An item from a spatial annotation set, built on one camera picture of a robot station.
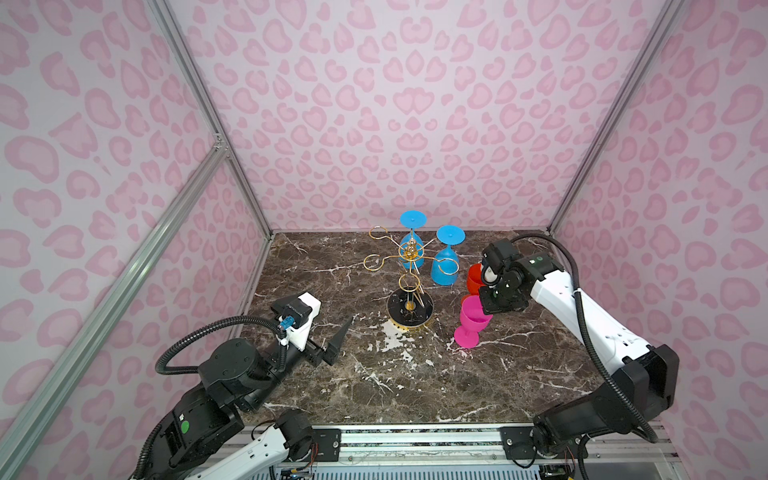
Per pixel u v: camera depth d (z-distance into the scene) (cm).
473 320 77
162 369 34
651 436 39
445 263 82
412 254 76
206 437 39
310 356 50
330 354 50
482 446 75
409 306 96
